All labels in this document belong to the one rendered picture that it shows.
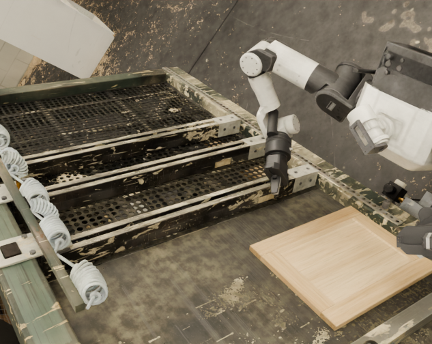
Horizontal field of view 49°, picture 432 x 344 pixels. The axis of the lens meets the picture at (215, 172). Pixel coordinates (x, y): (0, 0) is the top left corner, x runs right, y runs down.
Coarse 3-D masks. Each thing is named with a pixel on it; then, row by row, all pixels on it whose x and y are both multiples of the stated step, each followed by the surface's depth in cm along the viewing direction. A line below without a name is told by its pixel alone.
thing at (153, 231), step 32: (224, 192) 166; (256, 192) 170; (288, 192) 182; (128, 224) 146; (160, 224) 149; (192, 224) 158; (0, 256) 123; (32, 256) 124; (64, 256) 133; (96, 256) 140
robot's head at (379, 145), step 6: (354, 126) 121; (360, 126) 120; (354, 132) 122; (366, 132) 119; (366, 138) 119; (384, 138) 119; (360, 144) 120; (372, 144) 117; (378, 144) 118; (384, 144) 119; (366, 150) 119; (372, 150) 119; (378, 150) 121
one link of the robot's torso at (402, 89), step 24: (384, 48) 127; (408, 48) 122; (360, 72) 131; (384, 72) 126; (408, 72) 122; (360, 96) 135; (384, 96) 128; (408, 96) 122; (408, 120) 123; (408, 144) 123; (408, 168) 128
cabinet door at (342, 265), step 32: (320, 224) 165; (352, 224) 167; (256, 256) 149; (288, 256) 149; (320, 256) 151; (352, 256) 152; (384, 256) 154; (416, 256) 155; (320, 288) 138; (352, 288) 140; (384, 288) 141
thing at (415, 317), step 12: (420, 300) 135; (408, 312) 130; (420, 312) 131; (384, 324) 126; (396, 324) 126; (408, 324) 127; (420, 324) 130; (372, 336) 122; (384, 336) 122; (396, 336) 123
